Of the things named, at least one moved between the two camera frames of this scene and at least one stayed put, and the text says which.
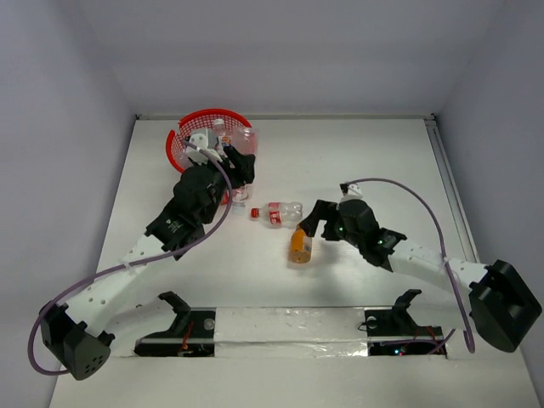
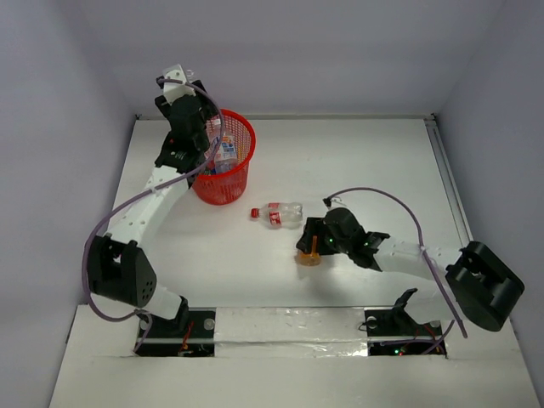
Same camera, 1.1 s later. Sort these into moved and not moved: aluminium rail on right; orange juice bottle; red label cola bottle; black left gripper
Moved: orange juice bottle; black left gripper
Not moved: red label cola bottle; aluminium rail on right
